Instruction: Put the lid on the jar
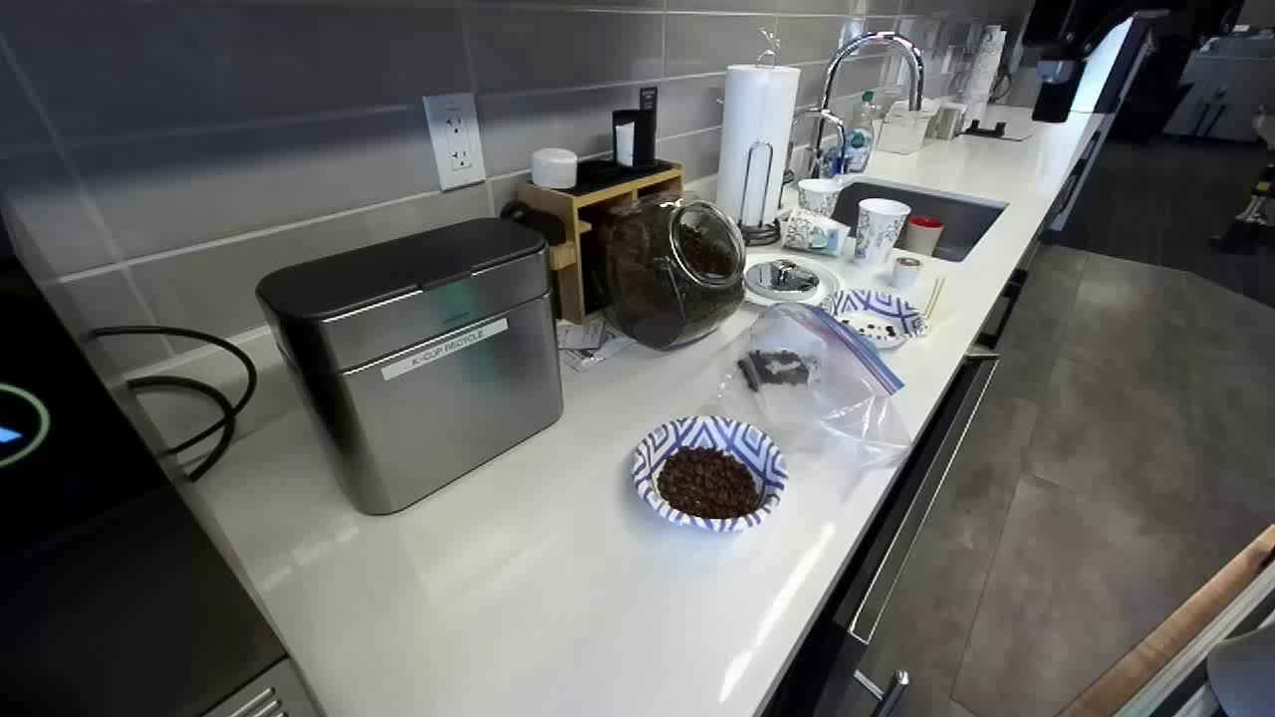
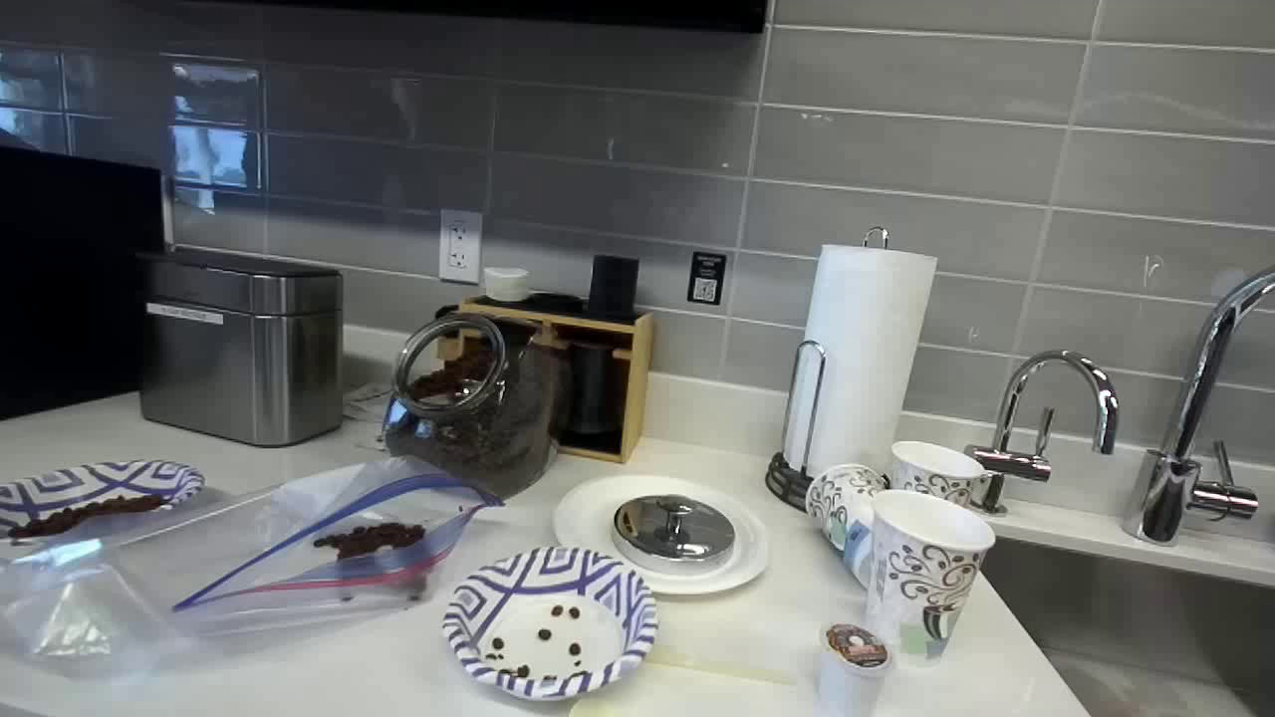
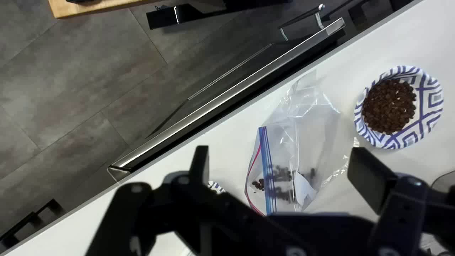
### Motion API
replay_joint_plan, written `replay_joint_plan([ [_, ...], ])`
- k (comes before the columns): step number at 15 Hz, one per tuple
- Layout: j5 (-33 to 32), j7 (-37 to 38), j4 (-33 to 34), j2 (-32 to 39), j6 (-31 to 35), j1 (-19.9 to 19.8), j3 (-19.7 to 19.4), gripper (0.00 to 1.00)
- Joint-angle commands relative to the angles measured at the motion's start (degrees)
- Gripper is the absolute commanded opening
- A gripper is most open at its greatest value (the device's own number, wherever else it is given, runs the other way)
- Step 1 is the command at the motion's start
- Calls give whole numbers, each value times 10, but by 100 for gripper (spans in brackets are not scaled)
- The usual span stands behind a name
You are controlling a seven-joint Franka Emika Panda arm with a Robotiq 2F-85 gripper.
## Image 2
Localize round metal jar lid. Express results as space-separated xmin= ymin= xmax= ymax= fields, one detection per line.
xmin=609 ymin=491 xmax=735 ymax=564

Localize glass jar of coffee beans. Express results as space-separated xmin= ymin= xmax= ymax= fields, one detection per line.
xmin=380 ymin=311 xmax=569 ymax=505

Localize wooden countertop rack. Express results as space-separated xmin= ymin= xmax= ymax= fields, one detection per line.
xmin=450 ymin=295 xmax=658 ymax=465

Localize black box in rack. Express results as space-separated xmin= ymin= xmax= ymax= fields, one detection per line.
xmin=585 ymin=250 xmax=642 ymax=327

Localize small white round container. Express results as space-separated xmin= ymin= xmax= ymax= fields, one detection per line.
xmin=476 ymin=262 xmax=532 ymax=305

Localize white round plate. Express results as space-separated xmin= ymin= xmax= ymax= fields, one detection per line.
xmin=548 ymin=471 xmax=774 ymax=600

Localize black paper towel holder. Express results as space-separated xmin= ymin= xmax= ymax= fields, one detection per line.
xmin=759 ymin=228 xmax=896 ymax=515

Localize white electrical outlet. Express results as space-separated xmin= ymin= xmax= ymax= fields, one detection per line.
xmin=435 ymin=206 xmax=484 ymax=287

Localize white paper towel roll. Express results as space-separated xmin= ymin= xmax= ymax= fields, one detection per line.
xmin=779 ymin=240 xmax=941 ymax=478

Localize tipped patterned paper cup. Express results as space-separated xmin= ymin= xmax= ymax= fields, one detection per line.
xmin=802 ymin=458 xmax=892 ymax=559

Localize blue patterned bowl few beans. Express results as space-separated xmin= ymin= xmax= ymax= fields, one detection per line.
xmin=439 ymin=540 xmax=661 ymax=704

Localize short patterned paper cup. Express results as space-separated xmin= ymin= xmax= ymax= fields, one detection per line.
xmin=886 ymin=438 xmax=990 ymax=515

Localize tall patterned paper cup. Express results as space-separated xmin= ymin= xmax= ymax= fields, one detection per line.
xmin=863 ymin=486 xmax=998 ymax=667

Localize dark upper cabinet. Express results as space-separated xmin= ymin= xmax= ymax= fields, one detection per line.
xmin=236 ymin=0 xmax=774 ymax=35

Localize small coffee pod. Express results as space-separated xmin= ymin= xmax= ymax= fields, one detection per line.
xmin=811 ymin=621 xmax=892 ymax=717

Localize small chrome faucet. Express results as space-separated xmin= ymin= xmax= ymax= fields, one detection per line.
xmin=963 ymin=345 xmax=1123 ymax=515

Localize stainless steel box container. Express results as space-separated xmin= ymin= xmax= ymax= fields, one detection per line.
xmin=136 ymin=248 xmax=348 ymax=451

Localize clear zip plastic bag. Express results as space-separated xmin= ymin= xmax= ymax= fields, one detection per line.
xmin=0 ymin=453 xmax=495 ymax=669

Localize large chrome faucet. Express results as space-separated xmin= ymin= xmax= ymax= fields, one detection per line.
xmin=1123 ymin=262 xmax=1275 ymax=546

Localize blue patterned bowl many beans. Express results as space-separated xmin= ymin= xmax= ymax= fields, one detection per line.
xmin=0 ymin=458 xmax=206 ymax=546

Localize black appliance with screen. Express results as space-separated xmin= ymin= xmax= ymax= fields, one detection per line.
xmin=0 ymin=142 xmax=171 ymax=424

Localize steel sink basin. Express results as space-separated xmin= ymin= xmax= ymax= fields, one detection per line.
xmin=979 ymin=534 xmax=1275 ymax=717

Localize black wall switch plate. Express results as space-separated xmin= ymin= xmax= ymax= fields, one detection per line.
xmin=685 ymin=248 xmax=729 ymax=305

